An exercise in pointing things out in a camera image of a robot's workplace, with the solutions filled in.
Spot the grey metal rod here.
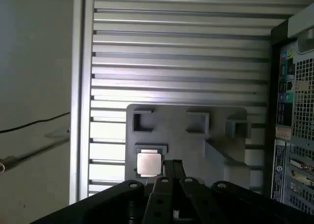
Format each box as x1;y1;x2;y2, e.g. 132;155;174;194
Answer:
0;135;71;172

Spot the silver CPU with green edge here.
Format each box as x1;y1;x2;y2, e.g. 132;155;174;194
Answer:
135;148;164;178

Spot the black PC case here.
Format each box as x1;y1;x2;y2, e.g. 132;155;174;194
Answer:
270;11;314;216

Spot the thin black cable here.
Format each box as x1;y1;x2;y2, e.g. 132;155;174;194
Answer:
0;112;71;134

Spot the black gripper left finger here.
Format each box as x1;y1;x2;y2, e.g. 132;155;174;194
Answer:
31;160;174;224

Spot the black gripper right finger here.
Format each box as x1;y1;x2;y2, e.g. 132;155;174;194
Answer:
173;160;314;224

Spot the aluminium table edge rail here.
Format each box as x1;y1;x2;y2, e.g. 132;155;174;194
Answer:
69;0;96;205

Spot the grey plastic parts rack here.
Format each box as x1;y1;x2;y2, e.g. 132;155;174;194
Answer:
125;103;252;193

